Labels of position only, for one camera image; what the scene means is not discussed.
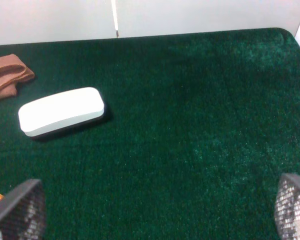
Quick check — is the brown folded cloth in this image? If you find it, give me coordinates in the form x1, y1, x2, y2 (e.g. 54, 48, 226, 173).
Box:
0, 54, 35, 100

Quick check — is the dark green carpet mat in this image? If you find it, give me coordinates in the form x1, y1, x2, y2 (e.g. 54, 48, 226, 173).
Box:
0, 28, 300, 240

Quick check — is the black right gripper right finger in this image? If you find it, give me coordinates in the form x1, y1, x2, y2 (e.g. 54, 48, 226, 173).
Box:
274, 173, 300, 240

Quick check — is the white glasses case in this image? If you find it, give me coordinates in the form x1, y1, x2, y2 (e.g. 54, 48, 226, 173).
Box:
18, 87, 105, 137

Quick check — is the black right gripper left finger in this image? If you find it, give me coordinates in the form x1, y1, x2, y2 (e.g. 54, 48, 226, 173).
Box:
0, 178, 46, 240

